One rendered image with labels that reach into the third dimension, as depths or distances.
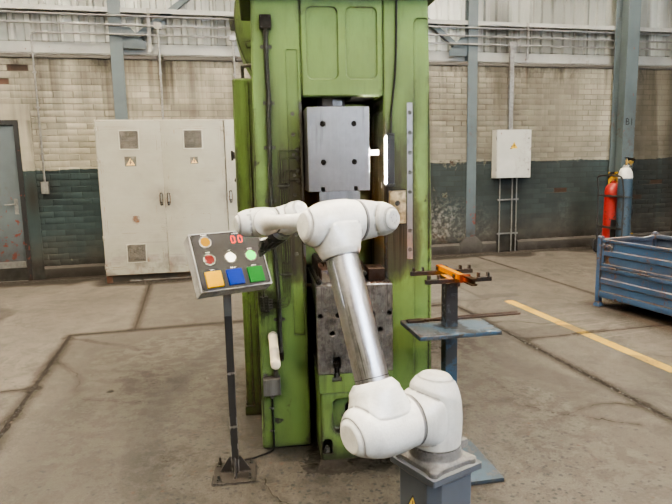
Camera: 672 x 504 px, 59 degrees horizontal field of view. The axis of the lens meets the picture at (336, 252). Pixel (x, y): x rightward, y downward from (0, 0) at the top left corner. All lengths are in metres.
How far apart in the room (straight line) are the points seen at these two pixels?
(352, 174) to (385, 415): 1.49
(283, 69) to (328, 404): 1.67
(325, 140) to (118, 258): 5.64
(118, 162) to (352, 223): 6.50
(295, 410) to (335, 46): 1.88
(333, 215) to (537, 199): 8.69
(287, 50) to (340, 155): 0.58
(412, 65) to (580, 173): 7.83
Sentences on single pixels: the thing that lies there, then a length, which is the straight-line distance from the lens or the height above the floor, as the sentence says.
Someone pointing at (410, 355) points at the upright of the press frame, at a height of 0.47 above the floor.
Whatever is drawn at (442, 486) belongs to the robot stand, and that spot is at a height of 0.57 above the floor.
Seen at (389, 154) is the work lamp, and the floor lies 1.54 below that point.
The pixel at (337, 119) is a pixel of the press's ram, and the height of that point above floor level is 1.70.
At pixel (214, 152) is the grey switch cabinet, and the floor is 1.67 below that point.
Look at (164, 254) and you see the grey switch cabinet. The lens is 8.11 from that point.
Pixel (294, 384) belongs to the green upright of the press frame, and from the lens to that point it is 3.19.
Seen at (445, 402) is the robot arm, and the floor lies 0.81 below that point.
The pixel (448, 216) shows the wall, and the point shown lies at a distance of 9.57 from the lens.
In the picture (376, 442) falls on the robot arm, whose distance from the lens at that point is 1.66.
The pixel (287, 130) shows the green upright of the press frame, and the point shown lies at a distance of 2.98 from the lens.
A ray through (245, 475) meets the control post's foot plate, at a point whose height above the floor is 0.01.
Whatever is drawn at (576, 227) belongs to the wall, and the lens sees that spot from 10.77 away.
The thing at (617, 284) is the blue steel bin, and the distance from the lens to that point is 6.38.
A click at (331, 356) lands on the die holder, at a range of 2.95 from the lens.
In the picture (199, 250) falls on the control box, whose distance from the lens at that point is 2.68.
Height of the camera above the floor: 1.50
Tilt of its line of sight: 9 degrees down
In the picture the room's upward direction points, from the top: 1 degrees counter-clockwise
